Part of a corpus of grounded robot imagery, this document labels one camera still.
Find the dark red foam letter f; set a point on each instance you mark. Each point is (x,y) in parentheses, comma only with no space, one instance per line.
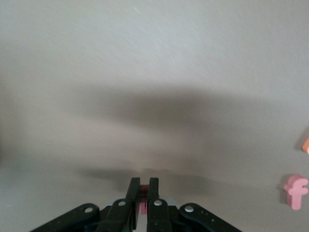
(295,193)

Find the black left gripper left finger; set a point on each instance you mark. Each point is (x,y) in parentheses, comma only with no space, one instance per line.
(120,212)

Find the orange foam letter v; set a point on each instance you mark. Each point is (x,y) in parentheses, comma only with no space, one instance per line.
(306,145)

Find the dark red foam letter i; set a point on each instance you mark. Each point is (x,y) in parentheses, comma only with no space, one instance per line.
(143,193)

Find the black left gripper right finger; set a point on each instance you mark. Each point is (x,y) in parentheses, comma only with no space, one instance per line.
(158,215)

